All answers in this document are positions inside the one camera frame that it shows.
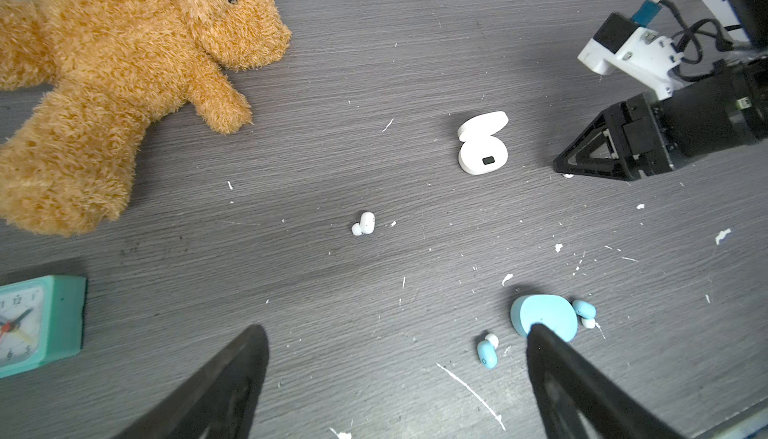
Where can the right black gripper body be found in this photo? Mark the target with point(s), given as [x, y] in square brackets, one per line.
[727, 109]

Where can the green alarm clock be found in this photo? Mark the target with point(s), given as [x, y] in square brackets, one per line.
[42, 321]

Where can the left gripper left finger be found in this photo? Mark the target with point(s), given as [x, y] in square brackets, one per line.
[218, 401]

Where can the brown teddy bear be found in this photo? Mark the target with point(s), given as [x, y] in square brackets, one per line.
[115, 67]

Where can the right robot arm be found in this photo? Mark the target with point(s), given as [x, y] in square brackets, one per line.
[704, 42]

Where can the blue earbud charging case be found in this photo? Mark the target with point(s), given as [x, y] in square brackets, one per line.
[553, 311]

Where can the white earbud charging case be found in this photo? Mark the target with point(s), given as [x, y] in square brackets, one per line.
[481, 151]

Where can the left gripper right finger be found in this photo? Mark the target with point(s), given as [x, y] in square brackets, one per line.
[569, 389]

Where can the white earbud one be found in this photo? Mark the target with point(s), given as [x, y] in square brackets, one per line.
[365, 225]

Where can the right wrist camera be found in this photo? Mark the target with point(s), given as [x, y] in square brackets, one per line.
[631, 46]

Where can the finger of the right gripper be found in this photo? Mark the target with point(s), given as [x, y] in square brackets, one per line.
[601, 150]

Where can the blue earbud right one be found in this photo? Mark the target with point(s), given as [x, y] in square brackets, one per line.
[586, 312]

